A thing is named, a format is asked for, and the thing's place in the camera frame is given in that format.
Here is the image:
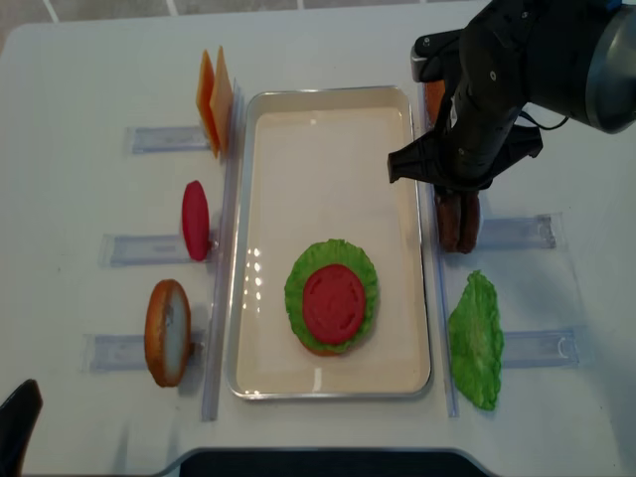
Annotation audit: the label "left orange cheese slice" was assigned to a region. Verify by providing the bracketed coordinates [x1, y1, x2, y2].
[196, 50, 220, 158]

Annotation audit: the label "upright red tomato slice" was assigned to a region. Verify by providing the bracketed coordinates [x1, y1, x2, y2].
[181, 181, 211, 261]

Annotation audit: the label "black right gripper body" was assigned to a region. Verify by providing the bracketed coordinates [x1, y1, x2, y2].
[434, 1, 611, 191]

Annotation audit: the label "orange cheese slice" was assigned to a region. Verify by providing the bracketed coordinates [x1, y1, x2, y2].
[210, 46, 234, 154]
[196, 50, 220, 158]

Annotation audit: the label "red tomato slice on tray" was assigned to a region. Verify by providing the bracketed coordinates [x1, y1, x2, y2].
[302, 263, 367, 345]

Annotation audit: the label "clear pusher track patties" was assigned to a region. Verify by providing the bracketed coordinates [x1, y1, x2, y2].
[477, 214, 567, 250]

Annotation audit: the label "green lettuce leaf on tray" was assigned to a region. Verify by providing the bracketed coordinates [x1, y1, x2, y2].
[284, 238, 380, 349]

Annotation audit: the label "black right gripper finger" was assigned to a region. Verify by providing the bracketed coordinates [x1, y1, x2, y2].
[388, 131, 447, 185]
[490, 125, 543, 179]

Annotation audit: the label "bun bottom under lettuce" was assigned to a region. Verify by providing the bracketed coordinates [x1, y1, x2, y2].
[300, 341, 353, 357]

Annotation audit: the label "right orange cheese slice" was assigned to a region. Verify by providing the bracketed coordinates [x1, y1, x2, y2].
[210, 46, 234, 154]

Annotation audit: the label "clear pusher track left bun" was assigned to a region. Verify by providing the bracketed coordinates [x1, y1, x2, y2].
[82, 331, 206, 374]

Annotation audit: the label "clear pusher track cheese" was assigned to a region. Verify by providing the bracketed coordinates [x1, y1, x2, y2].
[124, 126, 210, 154]

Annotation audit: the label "clear pusher track tomato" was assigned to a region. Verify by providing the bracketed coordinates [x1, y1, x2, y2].
[98, 235, 194, 267]

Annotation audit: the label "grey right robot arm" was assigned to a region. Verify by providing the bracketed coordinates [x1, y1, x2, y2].
[388, 1, 635, 191]

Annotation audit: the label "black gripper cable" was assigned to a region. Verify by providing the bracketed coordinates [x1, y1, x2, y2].
[516, 106, 572, 133]

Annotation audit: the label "upright green lettuce leaf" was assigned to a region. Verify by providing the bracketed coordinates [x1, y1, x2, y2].
[448, 270, 504, 411]

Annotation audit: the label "upright bun half left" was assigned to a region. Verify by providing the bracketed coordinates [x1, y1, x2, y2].
[144, 279, 191, 388]

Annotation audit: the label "silver metal tray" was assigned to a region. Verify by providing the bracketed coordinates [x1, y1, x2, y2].
[226, 86, 432, 400]

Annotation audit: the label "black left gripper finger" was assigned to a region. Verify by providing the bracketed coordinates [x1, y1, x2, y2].
[0, 379, 43, 476]

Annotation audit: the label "clear pusher track lettuce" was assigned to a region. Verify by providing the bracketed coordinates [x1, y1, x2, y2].
[502, 326, 594, 369]

